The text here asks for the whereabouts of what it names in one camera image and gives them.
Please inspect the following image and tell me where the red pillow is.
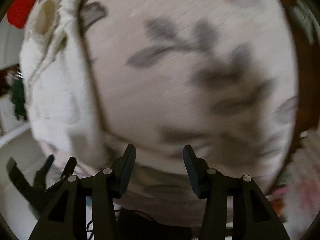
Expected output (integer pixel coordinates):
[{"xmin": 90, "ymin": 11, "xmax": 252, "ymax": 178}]
[{"xmin": 7, "ymin": 0, "xmax": 37, "ymax": 29}]

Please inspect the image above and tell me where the white fluffy knit sweater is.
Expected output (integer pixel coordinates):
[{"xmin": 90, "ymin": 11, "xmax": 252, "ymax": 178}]
[{"xmin": 20, "ymin": 0, "xmax": 107, "ymax": 174}]

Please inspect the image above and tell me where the dark green striped-cuff garment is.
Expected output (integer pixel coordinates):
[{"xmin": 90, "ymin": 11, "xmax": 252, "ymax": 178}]
[{"xmin": 11, "ymin": 77, "xmax": 28, "ymax": 121}]

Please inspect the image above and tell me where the floral plush bed blanket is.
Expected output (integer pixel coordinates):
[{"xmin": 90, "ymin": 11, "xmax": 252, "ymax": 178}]
[{"xmin": 86, "ymin": 0, "xmax": 297, "ymax": 217}]

